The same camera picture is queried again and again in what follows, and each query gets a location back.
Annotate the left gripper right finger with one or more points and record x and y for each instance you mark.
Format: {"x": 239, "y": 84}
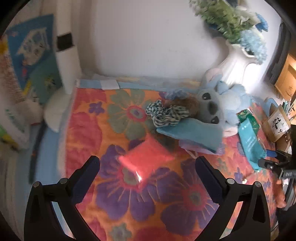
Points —
{"x": 253, "y": 221}

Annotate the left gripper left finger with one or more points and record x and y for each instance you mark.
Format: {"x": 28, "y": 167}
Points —
{"x": 41, "y": 222}

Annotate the teal drawstring pouch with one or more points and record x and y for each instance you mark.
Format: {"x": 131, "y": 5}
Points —
{"x": 252, "y": 148}

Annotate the blue fabric cloth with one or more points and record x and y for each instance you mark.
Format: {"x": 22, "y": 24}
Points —
{"x": 207, "y": 135}

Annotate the white blue plush toy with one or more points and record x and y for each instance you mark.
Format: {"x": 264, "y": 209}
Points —
{"x": 219, "y": 103}

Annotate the brown fuzzy scrunchie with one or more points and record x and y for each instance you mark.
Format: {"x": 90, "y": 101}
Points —
{"x": 190, "y": 103}

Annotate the coral pink pouch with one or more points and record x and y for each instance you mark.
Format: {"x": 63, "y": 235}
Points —
{"x": 145, "y": 158}

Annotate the striped green scrunchie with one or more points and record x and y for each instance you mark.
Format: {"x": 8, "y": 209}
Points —
{"x": 166, "y": 116}

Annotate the blue scrunchie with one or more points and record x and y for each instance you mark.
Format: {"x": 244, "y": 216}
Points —
{"x": 173, "y": 94}

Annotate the green packet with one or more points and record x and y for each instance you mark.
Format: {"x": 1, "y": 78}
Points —
{"x": 247, "y": 115}

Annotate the person's right hand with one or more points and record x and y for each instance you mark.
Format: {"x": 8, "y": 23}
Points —
{"x": 279, "y": 195}

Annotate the bamboo pen holder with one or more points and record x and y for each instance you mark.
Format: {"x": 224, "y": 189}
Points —
{"x": 276, "y": 125}

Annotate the pens in holder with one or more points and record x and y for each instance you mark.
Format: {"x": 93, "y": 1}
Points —
{"x": 289, "y": 108}

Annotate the white ribbed ceramic vase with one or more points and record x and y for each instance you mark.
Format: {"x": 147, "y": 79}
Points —
{"x": 234, "y": 65}

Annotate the floral orange table mat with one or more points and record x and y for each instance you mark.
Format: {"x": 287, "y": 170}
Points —
{"x": 147, "y": 187}

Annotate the white desk lamp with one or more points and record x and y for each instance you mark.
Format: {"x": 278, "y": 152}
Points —
{"x": 68, "y": 65}

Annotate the blue cover book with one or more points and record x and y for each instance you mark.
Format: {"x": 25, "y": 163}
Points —
{"x": 34, "y": 62}

